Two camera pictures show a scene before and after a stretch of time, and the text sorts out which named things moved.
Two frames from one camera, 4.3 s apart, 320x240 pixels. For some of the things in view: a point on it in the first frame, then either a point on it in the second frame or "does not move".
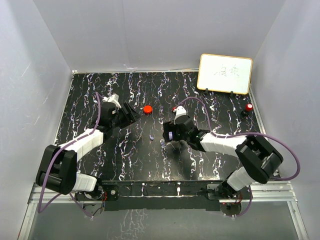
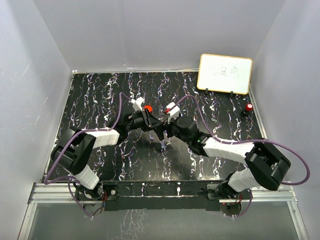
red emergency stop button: x=249 y=107 does not move
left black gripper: x=130 y=117 to x=148 y=120
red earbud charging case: x=147 y=109 does not move
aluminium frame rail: x=283 y=192 does not move
